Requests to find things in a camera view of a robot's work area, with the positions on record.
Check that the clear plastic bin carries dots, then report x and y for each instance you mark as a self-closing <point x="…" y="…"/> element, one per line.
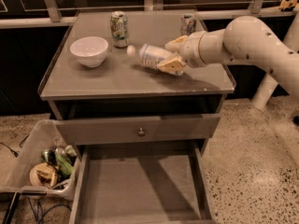
<point x="44" y="136"/>

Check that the blue plastic water bottle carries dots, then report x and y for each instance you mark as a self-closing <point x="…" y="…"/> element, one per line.
<point x="149" y="56"/>

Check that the round tan food container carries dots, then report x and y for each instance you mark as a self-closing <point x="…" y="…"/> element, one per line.
<point x="43" y="174"/>

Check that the white blue slim can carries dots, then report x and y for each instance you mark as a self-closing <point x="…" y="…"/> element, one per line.
<point x="188" y="24"/>

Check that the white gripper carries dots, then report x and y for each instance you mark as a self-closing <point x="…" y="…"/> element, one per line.
<point x="191" y="50"/>

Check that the green soda can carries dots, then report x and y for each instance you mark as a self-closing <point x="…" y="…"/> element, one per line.
<point x="119" y="29"/>

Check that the grey top drawer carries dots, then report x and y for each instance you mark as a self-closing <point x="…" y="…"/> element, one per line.
<point x="124" y="130"/>

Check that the yellow object on ledge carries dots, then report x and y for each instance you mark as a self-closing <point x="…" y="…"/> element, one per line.
<point x="287" y="5"/>

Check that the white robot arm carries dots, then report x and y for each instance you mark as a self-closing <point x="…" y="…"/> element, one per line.
<point x="245" y="40"/>

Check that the grey open middle drawer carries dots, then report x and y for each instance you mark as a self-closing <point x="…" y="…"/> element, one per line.
<point x="142" y="183"/>

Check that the metal window rail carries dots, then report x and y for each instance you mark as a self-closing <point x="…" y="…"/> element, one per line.
<point x="124" y="6"/>

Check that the white ceramic bowl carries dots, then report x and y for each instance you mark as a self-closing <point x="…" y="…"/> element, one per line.
<point x="90" y="51"/>

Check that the grey cabinet with glass top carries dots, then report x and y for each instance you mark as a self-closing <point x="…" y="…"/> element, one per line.
<point x="121" y="87"/>

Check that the green chip bag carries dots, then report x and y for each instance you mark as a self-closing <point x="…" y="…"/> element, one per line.
<point x="65" y="167"/>

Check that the brass drawer knob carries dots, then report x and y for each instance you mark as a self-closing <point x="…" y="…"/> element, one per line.
<point x="141" y="132"/>

